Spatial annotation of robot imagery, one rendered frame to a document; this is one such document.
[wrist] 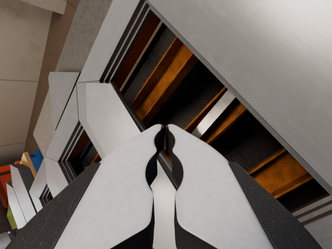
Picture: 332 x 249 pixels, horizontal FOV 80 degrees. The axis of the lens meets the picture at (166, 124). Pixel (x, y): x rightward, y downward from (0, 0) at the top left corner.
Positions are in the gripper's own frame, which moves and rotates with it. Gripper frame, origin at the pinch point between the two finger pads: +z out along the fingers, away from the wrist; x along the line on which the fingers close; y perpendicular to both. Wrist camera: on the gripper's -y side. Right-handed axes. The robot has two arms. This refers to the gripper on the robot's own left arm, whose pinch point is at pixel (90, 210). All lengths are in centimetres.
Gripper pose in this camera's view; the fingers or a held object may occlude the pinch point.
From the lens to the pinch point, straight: 70.2
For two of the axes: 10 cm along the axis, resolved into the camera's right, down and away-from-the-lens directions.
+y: 5.6, -6.5, -5.1
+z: 6.0, -1.1, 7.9
